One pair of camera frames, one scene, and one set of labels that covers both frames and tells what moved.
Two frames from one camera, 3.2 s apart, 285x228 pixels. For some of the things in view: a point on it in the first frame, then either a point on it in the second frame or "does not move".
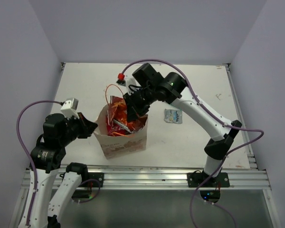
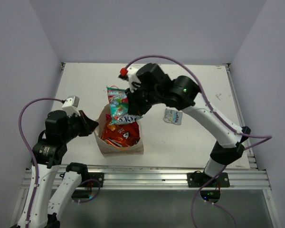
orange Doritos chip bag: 117,121 → 124,135
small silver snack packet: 173,116 does not move
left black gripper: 89,128 does not move
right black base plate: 194,179 does not move
